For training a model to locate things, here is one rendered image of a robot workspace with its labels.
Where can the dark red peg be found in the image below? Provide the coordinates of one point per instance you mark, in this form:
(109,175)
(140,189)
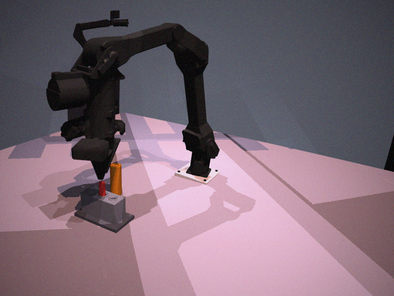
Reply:
(102,188)

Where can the orange cylinder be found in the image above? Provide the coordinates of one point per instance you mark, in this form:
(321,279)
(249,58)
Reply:
(116,178)

